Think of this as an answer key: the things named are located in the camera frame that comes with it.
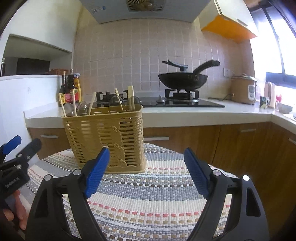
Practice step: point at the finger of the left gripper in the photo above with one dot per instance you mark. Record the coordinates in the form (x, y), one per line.
(10, 145)
(29, 151)

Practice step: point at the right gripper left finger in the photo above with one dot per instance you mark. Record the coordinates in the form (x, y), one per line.
(47, 219)

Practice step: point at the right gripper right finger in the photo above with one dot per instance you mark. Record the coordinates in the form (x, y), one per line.
(246, 218)

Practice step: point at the clear grey spoon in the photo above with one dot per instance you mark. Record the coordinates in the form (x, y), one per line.
(113, 103)
(69, 109)
(81, 108)

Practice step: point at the bamboo chopstick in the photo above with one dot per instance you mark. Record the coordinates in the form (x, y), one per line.
(74, 101)
(91, 103)
(131, 97)
(119, 99)

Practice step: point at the white kitchen countertop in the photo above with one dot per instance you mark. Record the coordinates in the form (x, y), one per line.
(50, 116)

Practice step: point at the person's left hand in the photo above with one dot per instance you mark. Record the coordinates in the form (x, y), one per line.
(20, 211)

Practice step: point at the wooden base cabinets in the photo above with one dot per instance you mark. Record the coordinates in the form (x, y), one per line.
(264, 151)

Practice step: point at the striped woven placemat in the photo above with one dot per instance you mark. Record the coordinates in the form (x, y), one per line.
(161, 203)

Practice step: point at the yellow plastic utensil basket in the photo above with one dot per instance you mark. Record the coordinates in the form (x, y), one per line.
(116, 128)

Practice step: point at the beige rice cooker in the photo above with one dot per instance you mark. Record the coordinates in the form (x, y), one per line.
(243, 89)

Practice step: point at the black glass gas stove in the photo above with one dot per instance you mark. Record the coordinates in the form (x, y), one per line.
(171, 98)

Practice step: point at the range hood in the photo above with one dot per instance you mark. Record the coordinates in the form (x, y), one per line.
(115, 10)

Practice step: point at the black wok with lid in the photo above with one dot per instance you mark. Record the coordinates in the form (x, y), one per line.
(184, 80)

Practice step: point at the white wall socket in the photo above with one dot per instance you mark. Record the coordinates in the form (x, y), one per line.
(227, 72)

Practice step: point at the orange white wall cabinet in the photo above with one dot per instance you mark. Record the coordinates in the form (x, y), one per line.
(230, 19)

